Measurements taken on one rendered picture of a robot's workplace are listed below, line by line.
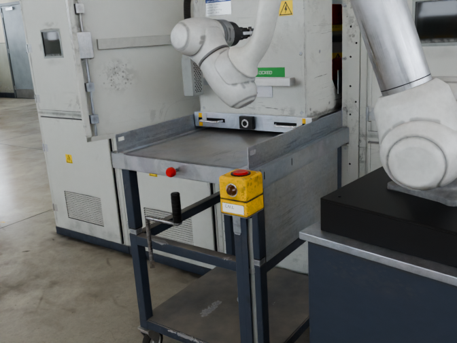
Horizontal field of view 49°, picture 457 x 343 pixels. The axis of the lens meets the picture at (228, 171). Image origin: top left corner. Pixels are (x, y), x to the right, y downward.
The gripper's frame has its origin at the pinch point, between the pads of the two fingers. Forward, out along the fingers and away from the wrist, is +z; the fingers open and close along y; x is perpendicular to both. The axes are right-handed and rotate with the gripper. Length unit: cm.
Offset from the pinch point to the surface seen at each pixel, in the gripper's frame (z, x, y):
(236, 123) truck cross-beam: 12.4, -34.3, -20.0
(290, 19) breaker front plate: 13.6, 3.7, 4.3
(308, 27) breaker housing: 15.8, 0.6, 10.2
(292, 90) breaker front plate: 13.6, -20.9, 4.8
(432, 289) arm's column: -49, -53, 70
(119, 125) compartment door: -5, -35, -68
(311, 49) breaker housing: 18.2, -6.9, 10.2
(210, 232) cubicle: 35, -96, -55
